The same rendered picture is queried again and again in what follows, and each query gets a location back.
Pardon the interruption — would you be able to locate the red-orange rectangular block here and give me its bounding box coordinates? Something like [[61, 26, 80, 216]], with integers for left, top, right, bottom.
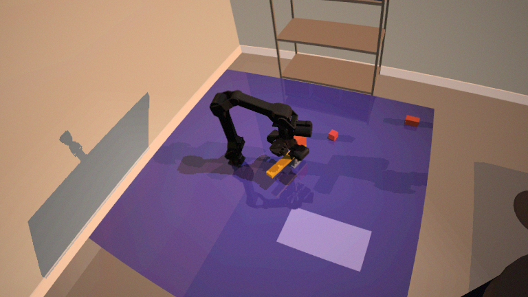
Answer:
[[405, 115, 420, 127]]

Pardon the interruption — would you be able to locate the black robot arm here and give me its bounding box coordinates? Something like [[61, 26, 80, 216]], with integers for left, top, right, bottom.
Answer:
[[210, 90, 312, 168]]

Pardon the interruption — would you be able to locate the red cube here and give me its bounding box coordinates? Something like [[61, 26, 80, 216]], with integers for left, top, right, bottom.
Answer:
[[329, 130, 338, 141]]

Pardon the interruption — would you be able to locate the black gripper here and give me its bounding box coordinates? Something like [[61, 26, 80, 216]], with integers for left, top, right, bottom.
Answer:
[[267, 130, 309, 161]]

